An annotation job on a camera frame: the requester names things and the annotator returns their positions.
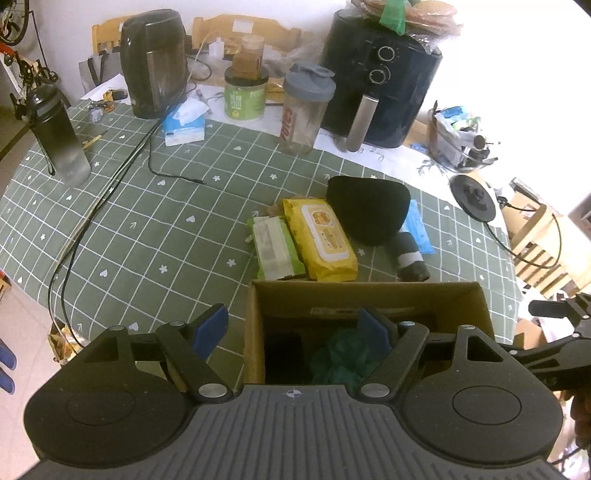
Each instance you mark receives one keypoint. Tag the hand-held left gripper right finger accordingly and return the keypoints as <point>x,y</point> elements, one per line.
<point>374,334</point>

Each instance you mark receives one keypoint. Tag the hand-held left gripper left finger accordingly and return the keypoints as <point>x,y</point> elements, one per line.
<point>212,330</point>

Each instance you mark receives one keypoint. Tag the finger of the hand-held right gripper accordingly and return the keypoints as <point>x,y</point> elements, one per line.
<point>561,308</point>
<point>549,362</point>

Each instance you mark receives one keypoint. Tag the green cloth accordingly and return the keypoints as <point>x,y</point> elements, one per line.
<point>337,360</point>

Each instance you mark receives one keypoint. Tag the cardboard box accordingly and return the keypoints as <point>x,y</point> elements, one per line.
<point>323,295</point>

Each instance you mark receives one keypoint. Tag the black fabric roll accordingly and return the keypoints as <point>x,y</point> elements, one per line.
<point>408,267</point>

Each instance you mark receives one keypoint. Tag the green wet wipes pack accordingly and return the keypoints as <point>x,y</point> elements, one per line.
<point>274,247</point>

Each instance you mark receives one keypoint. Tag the yellow wet wipes pack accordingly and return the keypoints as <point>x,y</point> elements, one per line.
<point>323,240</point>

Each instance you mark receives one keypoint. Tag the blue plastic packet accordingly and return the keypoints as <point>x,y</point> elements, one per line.
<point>415,226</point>

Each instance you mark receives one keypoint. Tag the slatted wooden chair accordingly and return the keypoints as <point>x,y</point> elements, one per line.
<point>535,230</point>

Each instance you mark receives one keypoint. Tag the green checkered tablecloth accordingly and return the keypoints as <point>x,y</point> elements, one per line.
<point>184,230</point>

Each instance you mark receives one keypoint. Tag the black kettle base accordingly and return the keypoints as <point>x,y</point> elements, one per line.
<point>473,198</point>

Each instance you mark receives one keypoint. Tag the yellow snack bag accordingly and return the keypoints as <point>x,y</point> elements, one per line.
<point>60,344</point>

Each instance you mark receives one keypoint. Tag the white printed placemat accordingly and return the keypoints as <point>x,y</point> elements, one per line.
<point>397,159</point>

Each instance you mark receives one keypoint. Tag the blue tissue pack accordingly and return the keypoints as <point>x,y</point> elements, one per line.
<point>184,129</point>

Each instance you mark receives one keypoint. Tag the wooden stick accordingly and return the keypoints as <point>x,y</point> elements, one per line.
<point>94,138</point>

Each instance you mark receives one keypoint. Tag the grey-lid shaker bottle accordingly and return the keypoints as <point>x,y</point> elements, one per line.
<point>302,120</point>

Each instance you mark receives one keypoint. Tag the green canister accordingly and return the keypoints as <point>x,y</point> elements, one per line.
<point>244,99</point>

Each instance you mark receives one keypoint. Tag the black air fryer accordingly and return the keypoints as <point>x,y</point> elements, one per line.
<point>401,92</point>

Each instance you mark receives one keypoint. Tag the black water bottle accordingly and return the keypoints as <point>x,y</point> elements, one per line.
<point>60,138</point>

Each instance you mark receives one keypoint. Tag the bunch of keys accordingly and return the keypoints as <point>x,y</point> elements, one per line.
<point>101,110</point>

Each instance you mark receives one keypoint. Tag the dark electric kettle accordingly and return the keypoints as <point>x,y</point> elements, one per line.
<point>154,64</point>

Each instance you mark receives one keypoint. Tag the brown jar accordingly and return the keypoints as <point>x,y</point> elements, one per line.
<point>248,57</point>

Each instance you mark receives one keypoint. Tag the small white bottle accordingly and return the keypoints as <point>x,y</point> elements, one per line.
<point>217,48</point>

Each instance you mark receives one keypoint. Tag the grey bag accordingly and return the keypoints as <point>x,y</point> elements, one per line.
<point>104,69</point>

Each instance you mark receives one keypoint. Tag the clear plastic bag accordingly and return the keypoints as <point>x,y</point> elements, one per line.
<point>286,55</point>

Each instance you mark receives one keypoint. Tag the wide wooden chair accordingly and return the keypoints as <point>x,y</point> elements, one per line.
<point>240,25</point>

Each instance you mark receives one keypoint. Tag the small wooden chair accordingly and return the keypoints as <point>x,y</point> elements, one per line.
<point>111,32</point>

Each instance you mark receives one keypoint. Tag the bag of flatbreads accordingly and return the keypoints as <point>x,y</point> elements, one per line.
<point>434,16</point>

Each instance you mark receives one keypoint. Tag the green bag clip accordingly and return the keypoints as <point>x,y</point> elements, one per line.
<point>392,16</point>

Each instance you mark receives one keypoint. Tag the bicycle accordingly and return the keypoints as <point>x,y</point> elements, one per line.
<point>11,34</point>

